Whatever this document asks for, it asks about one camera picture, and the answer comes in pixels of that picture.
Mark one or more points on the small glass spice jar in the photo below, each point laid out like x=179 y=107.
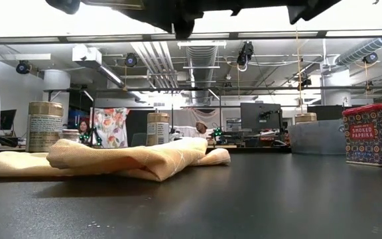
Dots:
x=70 y=135

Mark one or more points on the red smoked paprika tin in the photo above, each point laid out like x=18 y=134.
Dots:
x=373 y=146

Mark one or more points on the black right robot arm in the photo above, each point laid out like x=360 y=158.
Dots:
x=310 y=8

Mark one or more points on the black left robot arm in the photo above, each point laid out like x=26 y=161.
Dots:
x=164 y=16

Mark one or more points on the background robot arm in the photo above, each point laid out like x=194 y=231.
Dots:
x=93 y=137
x=218 y=132

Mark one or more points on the person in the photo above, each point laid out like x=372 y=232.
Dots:
x=201 y=127
x=83 y=127

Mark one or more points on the black computer monitor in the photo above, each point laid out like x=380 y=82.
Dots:
x=260 y=116
x=7 y=119

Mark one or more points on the yellow folded cloth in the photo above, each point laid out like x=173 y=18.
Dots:
x=128 y=159

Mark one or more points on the floral patterned cloth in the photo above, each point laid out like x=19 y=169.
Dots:
x=111 y=127

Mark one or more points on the overhead light bar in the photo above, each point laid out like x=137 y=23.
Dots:
x=191 y=36

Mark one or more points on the black round ceiling lamp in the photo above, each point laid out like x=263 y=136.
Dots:
x=370 y=58
x=131 y=59
x=23 y=67

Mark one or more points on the black table mat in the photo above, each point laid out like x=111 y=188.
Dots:
x=244 y=199

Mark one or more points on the dark grey translucent bin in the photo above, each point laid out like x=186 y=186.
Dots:
x=317 y=137

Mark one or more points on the white round pillar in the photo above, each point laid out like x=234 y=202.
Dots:
x=56 y=93
x=335 y=91

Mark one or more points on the silver ceiling duct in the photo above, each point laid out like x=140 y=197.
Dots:
x=201 y=73

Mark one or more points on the black ceiling camera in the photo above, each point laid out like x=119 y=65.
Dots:
x=245 y=53

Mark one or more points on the spiral ceiling duct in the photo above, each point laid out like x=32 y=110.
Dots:
x=366 y=48

